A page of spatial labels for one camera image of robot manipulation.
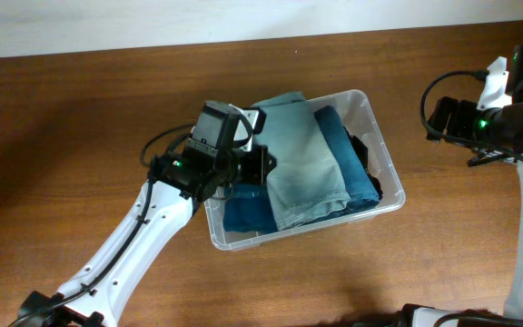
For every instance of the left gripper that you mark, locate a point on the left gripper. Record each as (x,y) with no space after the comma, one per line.
(264,163)

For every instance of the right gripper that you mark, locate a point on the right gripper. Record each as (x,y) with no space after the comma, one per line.
(457,111)

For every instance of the dark blue garment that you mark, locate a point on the dark blue garment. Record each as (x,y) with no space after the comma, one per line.
(249,210)

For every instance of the light blue jeans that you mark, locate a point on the light blue jeans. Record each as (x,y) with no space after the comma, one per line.
(306,183)

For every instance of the black garment with band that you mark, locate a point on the black garment with band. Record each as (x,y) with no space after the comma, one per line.
(362,152)

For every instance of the medium blue jeans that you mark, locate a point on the medium blue jeans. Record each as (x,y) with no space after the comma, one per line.
(362,194)

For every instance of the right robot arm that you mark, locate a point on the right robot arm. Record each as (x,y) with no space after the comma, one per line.
(492,128)

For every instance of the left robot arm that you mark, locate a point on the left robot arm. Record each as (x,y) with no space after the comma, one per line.
(200,162)

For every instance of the clear plastic storage bin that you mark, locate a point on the clear plastic storage bin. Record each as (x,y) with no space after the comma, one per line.
(353,108)

